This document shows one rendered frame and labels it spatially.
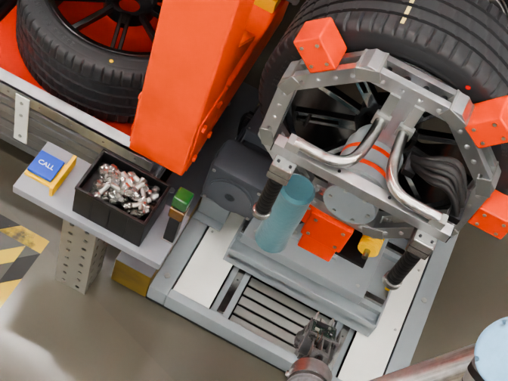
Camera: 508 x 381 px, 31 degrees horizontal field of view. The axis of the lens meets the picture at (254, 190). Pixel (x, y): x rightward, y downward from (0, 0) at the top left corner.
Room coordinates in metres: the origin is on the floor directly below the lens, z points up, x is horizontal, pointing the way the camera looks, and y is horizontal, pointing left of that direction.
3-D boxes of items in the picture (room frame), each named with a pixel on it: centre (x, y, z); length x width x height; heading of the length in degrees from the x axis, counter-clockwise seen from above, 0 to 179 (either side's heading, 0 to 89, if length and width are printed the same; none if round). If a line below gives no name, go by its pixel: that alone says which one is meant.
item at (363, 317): (1.58, -0.26, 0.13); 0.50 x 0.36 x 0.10; 86
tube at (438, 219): (1.28, -0.31, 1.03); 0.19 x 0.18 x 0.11; 176
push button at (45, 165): (1.23, 0.51, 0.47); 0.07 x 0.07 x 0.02; 86
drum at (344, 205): (1.34, -0.22, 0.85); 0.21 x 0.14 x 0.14; 176
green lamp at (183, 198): (1.20, 0.15, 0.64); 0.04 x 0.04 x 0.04; 86
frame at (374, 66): (1.41, -0.22, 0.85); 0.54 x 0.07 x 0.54; 86
